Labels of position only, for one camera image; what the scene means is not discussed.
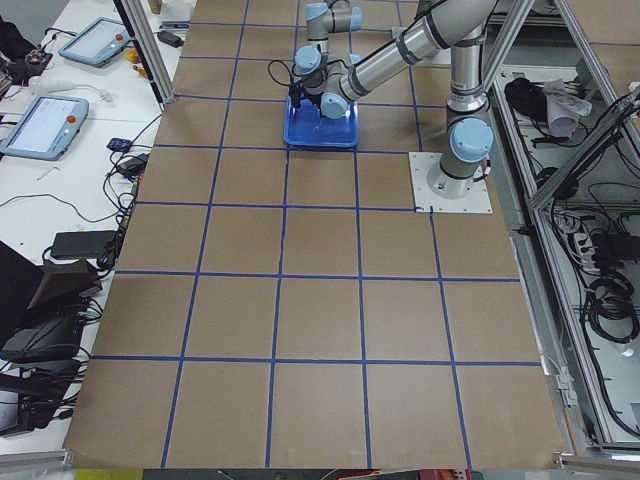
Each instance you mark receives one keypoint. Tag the blue plastic tray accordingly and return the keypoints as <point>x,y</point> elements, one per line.
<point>304,127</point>

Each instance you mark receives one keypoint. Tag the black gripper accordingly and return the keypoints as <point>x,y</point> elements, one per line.
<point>313,101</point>

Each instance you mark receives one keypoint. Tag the aluminium frame post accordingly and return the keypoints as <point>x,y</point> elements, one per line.
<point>135,20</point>

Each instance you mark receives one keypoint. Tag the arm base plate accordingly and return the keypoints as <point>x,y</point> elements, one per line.
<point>435,192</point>

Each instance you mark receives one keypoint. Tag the black power adapter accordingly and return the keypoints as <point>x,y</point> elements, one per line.
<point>170,39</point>

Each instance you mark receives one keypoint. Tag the teach pendant tablet far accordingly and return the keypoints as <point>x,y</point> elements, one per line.
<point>97,44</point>

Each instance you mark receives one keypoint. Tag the teach pendant tablet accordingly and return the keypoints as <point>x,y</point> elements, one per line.
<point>47,129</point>
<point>97,44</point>

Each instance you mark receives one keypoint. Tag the teach pendant tablet near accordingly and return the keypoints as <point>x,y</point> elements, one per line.
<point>47,129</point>

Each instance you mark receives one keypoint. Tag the black laptop charger brick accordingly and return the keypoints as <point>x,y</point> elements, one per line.
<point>81,244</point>

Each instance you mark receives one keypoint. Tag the small blue patterned pouch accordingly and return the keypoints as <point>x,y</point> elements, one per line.
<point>119,145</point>

